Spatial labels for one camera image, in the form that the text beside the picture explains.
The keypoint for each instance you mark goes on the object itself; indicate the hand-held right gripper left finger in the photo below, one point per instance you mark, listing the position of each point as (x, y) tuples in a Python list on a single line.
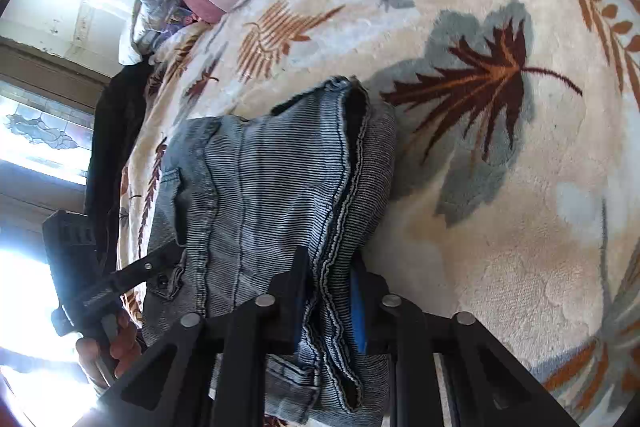
[(295, 302)]

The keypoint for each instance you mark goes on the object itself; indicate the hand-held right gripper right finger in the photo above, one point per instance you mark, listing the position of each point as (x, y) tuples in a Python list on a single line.
[(359, 307)]

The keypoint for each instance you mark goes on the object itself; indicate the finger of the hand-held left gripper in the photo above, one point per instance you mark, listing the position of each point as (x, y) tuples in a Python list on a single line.
[(148, 266)]

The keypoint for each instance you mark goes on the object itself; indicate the blue-grey striped denim pants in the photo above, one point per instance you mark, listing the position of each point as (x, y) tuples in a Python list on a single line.
[(260, 187)]

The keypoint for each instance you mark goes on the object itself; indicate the person's left hand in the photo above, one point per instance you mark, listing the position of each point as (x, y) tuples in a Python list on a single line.
[(125, 347)]

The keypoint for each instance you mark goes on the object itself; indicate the dark garment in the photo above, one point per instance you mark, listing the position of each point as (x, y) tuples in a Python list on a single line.
[(112, 147)]

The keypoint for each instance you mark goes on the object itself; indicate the stained glass window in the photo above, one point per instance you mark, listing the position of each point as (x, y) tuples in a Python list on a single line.
[(40, 132)]

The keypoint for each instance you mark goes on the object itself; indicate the cream leaf print blanket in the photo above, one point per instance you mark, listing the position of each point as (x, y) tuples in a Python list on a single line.
[(500, 217)]

